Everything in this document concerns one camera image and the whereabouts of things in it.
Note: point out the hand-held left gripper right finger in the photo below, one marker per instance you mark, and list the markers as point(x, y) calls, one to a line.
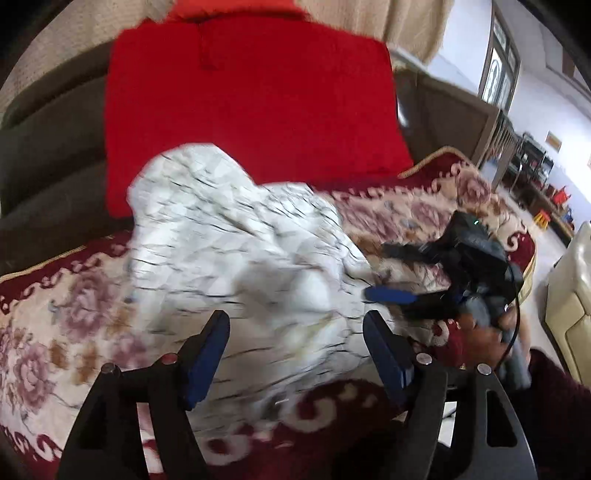
point(385, 355)

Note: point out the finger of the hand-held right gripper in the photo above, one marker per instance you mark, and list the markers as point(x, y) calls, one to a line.
point(392, 295)
point(411, 253)

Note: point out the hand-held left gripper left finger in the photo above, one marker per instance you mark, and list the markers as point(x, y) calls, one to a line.
point(205, 360)

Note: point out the white black patterned coat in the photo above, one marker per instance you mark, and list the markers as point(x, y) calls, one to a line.
point(240, 258)

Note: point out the person's right forearm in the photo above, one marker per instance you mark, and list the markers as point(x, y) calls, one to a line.
point(554, 406)

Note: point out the person's right hand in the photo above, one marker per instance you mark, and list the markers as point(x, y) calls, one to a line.
point(487, 339)

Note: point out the orange plastic stool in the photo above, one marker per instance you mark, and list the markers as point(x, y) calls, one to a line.
point(543, 220)

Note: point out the red plastic stool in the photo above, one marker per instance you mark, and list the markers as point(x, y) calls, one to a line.
point(561, 196)

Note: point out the metal rack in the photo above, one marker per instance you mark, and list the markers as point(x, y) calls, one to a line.
point(531, 157)

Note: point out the cream leather sofa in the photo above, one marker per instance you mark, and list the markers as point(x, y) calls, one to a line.
point(570, 304)

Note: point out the floral sofa blanket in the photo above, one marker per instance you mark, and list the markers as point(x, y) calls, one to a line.
point(55, 314)

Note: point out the wooden framed window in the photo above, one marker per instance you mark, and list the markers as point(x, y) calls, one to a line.
point(501, 69)

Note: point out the red blanket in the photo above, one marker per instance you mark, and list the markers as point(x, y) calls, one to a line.
point(254, 101)

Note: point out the brown leather sofa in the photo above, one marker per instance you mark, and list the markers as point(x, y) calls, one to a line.
point(46, 175)

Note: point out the red pillow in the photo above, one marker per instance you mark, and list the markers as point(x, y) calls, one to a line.
point(231, 7)

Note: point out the brown wooden bed frame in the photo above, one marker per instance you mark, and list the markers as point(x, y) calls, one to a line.
point(443, 106)

